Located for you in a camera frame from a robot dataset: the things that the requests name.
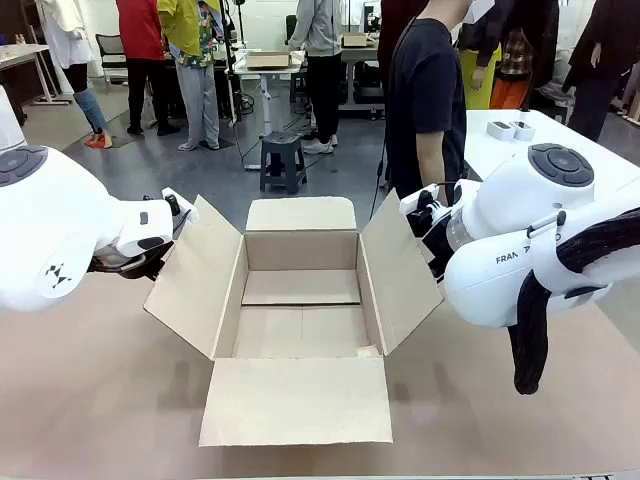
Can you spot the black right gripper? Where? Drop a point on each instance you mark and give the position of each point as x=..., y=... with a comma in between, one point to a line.
x=437, y=250

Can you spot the large white table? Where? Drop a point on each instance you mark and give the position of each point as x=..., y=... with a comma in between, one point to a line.
x=575, y=135

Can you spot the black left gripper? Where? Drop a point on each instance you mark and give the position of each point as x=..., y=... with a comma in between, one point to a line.
x=165, y=255

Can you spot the bystander in white coat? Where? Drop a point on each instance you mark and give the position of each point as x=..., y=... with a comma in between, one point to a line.
x=65, y=40

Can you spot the black mesh office chair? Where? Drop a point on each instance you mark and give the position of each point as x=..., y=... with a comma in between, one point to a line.
x=112, y=50

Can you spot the grey office desk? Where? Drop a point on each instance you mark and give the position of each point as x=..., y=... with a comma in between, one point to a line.
x=360, y=55

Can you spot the brown cardboard shipping box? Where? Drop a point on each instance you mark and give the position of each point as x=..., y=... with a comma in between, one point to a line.
x=300, y=400

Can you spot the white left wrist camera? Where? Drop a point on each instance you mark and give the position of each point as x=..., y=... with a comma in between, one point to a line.
x=182, y=205

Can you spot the bystander with yellow skirt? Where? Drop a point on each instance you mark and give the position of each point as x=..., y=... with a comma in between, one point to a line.
x=480, y=75

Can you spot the person in black T-shirt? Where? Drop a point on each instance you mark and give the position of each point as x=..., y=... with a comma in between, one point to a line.
x=425, y=75

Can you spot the bystander in black clothes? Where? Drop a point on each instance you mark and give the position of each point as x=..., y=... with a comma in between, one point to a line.
x=600, y=50

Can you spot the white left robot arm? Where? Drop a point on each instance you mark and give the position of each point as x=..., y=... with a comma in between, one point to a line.
x=50, y=225

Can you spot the white side table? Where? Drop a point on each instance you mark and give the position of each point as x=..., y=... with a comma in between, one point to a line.
x=25, y=52

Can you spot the person's right forearm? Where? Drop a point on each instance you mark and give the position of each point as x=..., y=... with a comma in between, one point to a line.
x=432, y=160

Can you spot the small open cardboard box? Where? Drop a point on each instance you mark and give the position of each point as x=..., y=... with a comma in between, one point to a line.
x=357, y=40

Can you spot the bystander in orange trousers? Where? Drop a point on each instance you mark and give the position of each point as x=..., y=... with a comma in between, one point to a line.
x=510, y=90

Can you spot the small white box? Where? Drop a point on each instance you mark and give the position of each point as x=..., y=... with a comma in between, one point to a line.
x=523, y=131
x=499, y=131

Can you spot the bystander in red jacket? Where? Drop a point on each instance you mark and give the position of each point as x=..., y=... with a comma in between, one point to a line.
x=142, y=40

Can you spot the dark grey plastic stool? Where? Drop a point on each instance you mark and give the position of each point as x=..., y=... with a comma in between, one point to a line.
x=282, y=150

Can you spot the bystander in yellow jacket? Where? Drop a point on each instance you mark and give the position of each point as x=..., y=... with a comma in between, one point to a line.
x=195, y=90

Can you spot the bystander in grey hoodie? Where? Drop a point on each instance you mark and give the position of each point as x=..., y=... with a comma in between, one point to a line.
x=320, y=40

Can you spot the bystander in maroon clothes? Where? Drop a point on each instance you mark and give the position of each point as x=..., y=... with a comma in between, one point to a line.
x=392, y=30

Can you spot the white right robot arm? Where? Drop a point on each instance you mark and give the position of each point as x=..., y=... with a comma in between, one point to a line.
x=500, y=290

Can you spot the white height-adjustable desk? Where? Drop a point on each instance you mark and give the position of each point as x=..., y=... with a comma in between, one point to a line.
x=265, y=75

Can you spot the flat cardboard tray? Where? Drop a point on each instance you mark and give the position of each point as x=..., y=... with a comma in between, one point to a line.
x=267, y=60

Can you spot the black pole stand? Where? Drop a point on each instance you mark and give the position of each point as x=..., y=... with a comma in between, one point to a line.
x=231, y=75

